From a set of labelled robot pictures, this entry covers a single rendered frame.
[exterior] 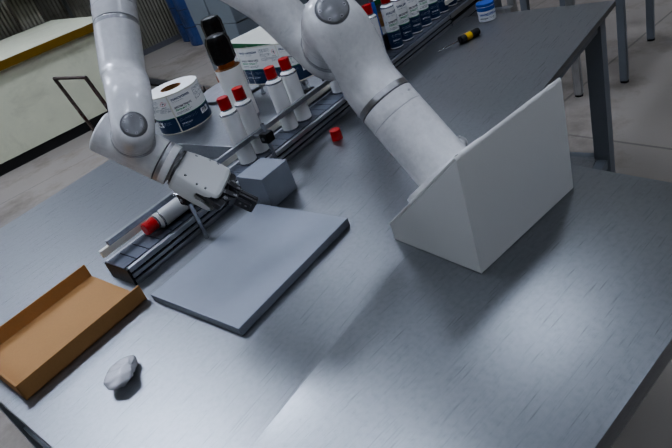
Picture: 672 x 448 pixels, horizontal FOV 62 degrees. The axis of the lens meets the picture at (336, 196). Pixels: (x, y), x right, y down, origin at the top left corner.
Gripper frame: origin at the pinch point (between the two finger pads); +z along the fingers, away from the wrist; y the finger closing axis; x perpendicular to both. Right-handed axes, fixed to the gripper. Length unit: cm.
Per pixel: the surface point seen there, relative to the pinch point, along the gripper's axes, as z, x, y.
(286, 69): -3, -4, -66
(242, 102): -10, -11, -49
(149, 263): -12.5, -34.4, -3.4
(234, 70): -18, -21, -79
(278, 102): -1, -12, -59
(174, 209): -13.3, -28.5, -17.5
